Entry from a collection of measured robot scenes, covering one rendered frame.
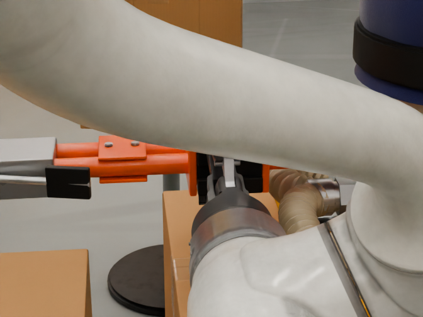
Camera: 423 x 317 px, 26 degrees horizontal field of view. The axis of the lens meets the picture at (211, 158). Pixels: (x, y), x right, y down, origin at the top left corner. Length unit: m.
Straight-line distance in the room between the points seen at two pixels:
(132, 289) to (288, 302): 2.13
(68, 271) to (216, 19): 0.73
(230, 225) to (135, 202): 2.59
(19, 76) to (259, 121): 0.13
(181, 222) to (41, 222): 2.14
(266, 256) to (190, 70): 0.26
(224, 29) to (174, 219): 1.13
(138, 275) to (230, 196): 2.02
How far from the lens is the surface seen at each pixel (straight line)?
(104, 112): 0.42
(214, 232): 0.75
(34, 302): 1.75
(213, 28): 2.20
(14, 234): 3.17
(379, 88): 0.94
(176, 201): 1.17
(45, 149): 0.97
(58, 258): 1.89
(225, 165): 0.83
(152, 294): 2.73
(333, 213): 1.03
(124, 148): 0.97
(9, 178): 0.95
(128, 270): 2.85
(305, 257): 0.66
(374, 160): 0.53
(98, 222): 3.21
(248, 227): 0.74
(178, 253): 1.05
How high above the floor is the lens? 1.46
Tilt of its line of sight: 23 degrees down
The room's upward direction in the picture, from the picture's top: straight up
